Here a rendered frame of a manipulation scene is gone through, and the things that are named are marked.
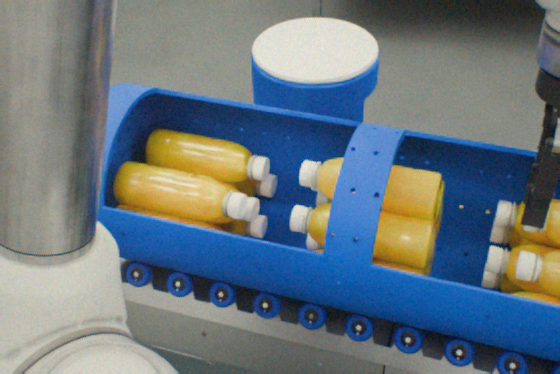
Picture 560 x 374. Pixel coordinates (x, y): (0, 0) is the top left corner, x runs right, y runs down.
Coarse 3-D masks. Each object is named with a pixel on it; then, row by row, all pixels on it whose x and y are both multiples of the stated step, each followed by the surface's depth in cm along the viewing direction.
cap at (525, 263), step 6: (522, 252) 101; (528, 252) 101; (522, 258) 100; (528, 258) 100; (534, 258) 100; (522, 264) 100; (528, 264) 99; (522, 270) 100; (528, 270) 99; (516, 276) 102; (522, 276) 100; (528, 276) 100
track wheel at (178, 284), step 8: (176, 272) 120; (168, 280) 120; (176, 280) 120; (184, 280) 120; (192, 280) 120; (168, 288) 120; (176, 288) 120; (184, 288) 120; (192, 288) 120; (176, 296) 120; (184, 296) 120
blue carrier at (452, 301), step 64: (128, 128) 124; (192, 128) 131; (256, 128) 125; (320, 128) 119; (384, 128) 108; (384, 192) 99; (448, 192) 121; (512, 192) 117; (128, 256) 116; (192, 256) 109; (256, 256) 104; (320, 256) 101; (448, 256) 122; (448, 320) 100; (512, 320) 96
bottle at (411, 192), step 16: (336, 160) 108; (320, 176) 108; (336, 176) 107; (400, 176) 105; (416, 176) 104; (432, 176) 104; (400, 192) 104; (416, 192) 103; (432, 192) 103; (384, 208) 106; (400, 208) 105; (416, 208) 104; (432, 208) 103
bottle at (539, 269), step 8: (536, 256) 101; (544, 256) 100; (552, 256) 99; (536, 264) 99; (544, 264) 99; (552, 264) 98; (536, 272) 99; (544, 272) 99; (552, 272) 98; (536, 280) 101; (544, 280) 99; (552, 280) 98; (544, 288) 100; (552, 288) 98
